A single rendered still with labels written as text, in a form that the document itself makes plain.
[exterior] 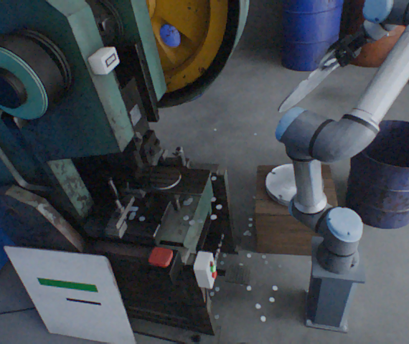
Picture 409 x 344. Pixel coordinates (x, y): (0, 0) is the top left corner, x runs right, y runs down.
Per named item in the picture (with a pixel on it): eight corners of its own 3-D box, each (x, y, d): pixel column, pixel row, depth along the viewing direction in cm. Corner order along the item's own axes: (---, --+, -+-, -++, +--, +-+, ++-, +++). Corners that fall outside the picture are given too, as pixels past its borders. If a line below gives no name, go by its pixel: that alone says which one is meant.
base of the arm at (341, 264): (356, 243, 130) (360, 228, 124) (360, 276, 119) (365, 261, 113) (316, 239, 134) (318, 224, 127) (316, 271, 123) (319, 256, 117)
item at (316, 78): (280, 117, 149) (279, 115, 149) (333, 72, 142) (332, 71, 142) (276, 106, 122) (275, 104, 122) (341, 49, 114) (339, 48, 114)
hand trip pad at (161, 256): (178, 262, 108) (173, 249, 103) (172, 278, 103) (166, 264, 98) (158, 259, 110) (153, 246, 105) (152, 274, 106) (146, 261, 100)
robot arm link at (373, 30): (379, 8, 101) (395, 28, 102) (365, 18, 105) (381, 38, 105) (372, 16, 97) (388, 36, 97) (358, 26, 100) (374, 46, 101)
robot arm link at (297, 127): (318, 241, 123) (311, 137, 83) (287, 219, 132) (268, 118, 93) (338, 220, 126) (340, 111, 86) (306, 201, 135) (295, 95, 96)
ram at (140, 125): (166, 144, 124) (145, 71, 104) (151, 170, 114) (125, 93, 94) (125, 142, 129) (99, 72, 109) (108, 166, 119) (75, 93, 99)
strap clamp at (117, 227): (139, 204, 128) (132, 185, 121) (120, 238, 116) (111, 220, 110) (126, 203, 130) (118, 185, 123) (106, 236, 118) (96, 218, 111)
